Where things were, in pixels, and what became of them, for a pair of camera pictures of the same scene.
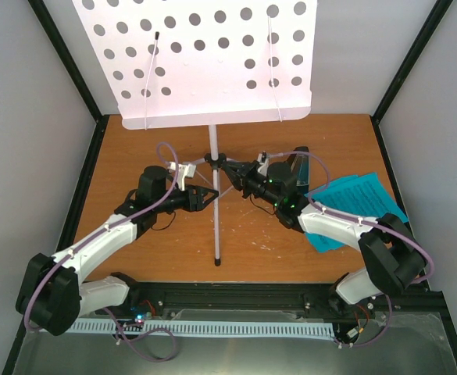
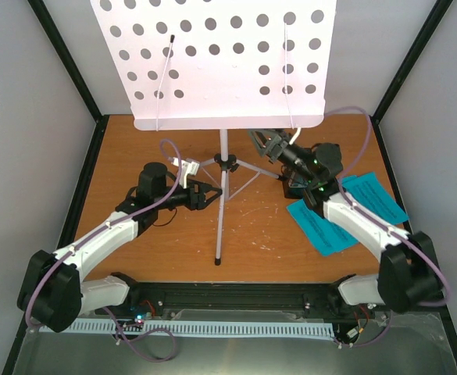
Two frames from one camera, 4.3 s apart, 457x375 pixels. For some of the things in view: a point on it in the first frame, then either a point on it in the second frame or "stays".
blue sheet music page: [363, 195] stays
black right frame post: [433, 19] stays
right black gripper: [240, 176] to [274, 138]
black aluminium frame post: [73, 70] stays
